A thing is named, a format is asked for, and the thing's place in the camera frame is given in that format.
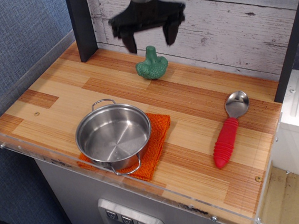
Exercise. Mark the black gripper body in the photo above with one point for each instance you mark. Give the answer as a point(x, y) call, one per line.
point(142, 16)

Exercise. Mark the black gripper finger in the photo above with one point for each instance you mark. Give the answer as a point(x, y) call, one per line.
point(170, 31)
point(129, 42)

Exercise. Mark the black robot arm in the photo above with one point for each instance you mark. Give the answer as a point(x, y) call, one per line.
point(141, 15)

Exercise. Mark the orange cloth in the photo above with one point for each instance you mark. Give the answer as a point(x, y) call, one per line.
point(160, 125)

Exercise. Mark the red handled metal spoon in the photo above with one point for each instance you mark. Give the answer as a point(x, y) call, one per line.
point(236, 106)

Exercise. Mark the stainless steel pot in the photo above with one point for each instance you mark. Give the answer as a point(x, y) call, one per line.
point(114, 136)

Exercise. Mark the grey toy fridge cabinet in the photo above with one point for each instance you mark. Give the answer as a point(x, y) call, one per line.
point(104, 198)

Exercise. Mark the dark right post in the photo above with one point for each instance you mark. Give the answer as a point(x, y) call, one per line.
point(288, 60)

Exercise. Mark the green toy broccoli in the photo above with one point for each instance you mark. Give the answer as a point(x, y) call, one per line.
point(154, 66)

